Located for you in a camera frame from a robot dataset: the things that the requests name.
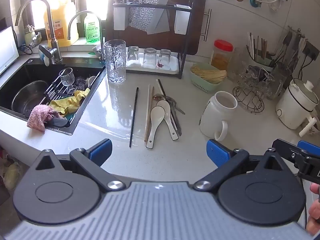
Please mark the metal spoon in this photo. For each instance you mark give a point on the metal spoon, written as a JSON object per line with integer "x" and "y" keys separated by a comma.
{"x": 158, "y": 96}
{"x": 178, "y": 127}

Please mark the green detergent bottle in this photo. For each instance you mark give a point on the green detergent bottle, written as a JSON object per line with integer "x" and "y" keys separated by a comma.
{"x": 91, "y": 30}

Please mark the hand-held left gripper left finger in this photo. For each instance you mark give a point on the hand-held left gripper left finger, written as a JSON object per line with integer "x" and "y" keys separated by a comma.
{"x": 101, "y": 152}

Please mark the black metal rack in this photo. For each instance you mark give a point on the black metal rack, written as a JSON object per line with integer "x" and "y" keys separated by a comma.
{"x": 186, "y": 42}

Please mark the blue pipe valve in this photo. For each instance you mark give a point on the blue pipe valve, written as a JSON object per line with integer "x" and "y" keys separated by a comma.
{"x": 255, "y": 2}

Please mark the hanging kitchen utensils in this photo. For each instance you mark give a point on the hanging kitchen utensils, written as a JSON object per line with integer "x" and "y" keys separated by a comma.
{"x": 291, "y": 50}

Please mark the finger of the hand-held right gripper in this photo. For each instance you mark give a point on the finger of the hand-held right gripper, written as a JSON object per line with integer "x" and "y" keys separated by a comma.
{"x": 283, "y": 148}
{"x": 310, "y": 147}

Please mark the tall textured glass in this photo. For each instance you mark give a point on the tall textured glass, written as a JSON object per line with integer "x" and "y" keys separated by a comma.
{"x": 115, "y": 62}

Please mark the wine glass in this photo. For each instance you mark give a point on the wine glass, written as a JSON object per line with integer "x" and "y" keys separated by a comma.
{"x": 67, "y": 77}

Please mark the sink drain rack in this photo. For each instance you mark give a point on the sink drain rack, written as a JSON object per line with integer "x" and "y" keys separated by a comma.
{"x": 53, "y": 90}

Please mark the small clear glass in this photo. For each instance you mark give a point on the small clear glass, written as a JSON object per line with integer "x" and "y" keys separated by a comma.
{"x": 150, "y": 58}
{"x": 132, "y": 56}
{"x": 165, "y": 58}

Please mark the grey flat sheet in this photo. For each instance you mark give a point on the grey flat sheet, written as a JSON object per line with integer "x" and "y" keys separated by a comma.
{"x": 160, "y": 22}

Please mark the plastic bags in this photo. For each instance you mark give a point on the plastic bags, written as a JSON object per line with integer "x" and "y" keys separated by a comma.
{"x": 12, "y": 172}

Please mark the embossed silver sheet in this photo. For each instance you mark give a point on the embossed silver sheet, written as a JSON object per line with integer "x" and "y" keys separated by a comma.
{"x": 140, "y": 15}

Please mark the black wall outlet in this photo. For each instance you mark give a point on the black wall outlet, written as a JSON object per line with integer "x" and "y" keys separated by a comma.
{"x": 311, "y": 50}

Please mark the green plastic basket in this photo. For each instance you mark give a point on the green plastic basket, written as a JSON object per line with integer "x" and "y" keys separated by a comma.
{"x": 202, "y": 86}

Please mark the yellow cloth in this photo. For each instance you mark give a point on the yellow cloth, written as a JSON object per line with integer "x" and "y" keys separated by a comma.
{"x": 70, "y": 102}

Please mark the white mug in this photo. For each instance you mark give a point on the white mug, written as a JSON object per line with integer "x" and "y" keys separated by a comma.
{"x": 215, "y": 120}

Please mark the white tray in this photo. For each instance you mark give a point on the white tray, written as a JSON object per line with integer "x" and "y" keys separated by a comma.
{"x": 175, "y": 66}

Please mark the red-lid plastic jar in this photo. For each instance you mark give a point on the red-lid plastic jar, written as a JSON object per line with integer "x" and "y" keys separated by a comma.
{"x": 221, "y": 55}

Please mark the dish brush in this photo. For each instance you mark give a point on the dish brush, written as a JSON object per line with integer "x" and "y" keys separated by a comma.
{"x": 97, "y": 50}

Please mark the small steel faucet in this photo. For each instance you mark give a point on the small steel faucet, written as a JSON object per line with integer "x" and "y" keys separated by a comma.
{"x": 102, "y": 42}

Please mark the small pale bottle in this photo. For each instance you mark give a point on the small pale bottle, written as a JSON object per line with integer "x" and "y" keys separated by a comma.
{"x": 31, "y": 36}

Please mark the white electric cooker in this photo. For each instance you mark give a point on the white electric cooker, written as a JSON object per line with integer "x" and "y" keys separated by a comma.
{"x": 295, "y": 107}

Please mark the steel pot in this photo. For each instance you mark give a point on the steel pot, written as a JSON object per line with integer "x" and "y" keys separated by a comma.
{"x": 30, "y": 95}

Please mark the person's right hand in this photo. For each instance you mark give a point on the person's right hand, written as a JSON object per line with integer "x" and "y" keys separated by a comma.
{"x": 315, "y": 215}

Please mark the white chopstick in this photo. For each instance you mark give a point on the white chopstick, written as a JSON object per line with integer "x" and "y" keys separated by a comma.
{"x": 159, "y": 85}

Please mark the pink cloth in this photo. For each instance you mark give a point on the pink cloth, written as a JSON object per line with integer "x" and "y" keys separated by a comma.
{"x": 40, "y": 117}

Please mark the tall steel faucet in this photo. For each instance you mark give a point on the tall steel faucet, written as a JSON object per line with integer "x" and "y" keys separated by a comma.
{"x": 51, "y": 30}

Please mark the wooden cutting board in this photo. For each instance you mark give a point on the wooden cutting board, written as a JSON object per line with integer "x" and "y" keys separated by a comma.
{"x": 193, "y": 17}

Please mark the large yellow detergent jug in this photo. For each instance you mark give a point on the large yellow detergent jug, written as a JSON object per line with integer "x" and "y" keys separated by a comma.
{"x": 62, "y": 27}

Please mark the black kitchen sink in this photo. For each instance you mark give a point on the black kitchen sink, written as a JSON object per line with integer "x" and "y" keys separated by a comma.
{"x": 30, "y": 72}

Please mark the bundle of chopsticks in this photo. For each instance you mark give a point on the bundle of chopsticks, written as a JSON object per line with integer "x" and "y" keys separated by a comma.
{"x": 255, "y": 46}

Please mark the steel scrubber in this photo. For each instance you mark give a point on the steel scrubber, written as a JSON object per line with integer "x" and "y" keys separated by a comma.
{"x": 80, "y": 83}

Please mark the dried noodles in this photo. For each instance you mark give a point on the dried noodles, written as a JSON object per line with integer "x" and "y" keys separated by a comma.
{"x": 208, "y": 75}

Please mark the blue white faucet sprayer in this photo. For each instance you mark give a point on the blue white faucet sprayer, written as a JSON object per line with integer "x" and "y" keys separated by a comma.
{"x": 45, "y": 53}

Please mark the white board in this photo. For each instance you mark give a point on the white board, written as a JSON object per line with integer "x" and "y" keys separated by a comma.
{"x": 7, "y": 50}

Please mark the white ceramic spoon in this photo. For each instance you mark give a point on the white ceramic spoon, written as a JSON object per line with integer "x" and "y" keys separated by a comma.
{"x": 163, "y": 107}
{"x": 157, "y": 116}

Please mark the large glass mug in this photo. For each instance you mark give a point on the large glass mug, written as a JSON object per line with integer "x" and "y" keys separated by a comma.
{"x": 275, "y": 85}

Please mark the clear ribbed glass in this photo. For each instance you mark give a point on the clear ribbed glass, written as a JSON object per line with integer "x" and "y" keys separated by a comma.
{"x": 238, "y": 63}

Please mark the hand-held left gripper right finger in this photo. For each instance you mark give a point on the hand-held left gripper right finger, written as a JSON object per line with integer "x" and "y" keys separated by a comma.
{"x": 217, "y": 153}

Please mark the white rack container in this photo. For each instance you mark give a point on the white rack container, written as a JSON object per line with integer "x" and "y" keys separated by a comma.
{"x": 181, "y": 20}
{"x": 119, "y": 17}

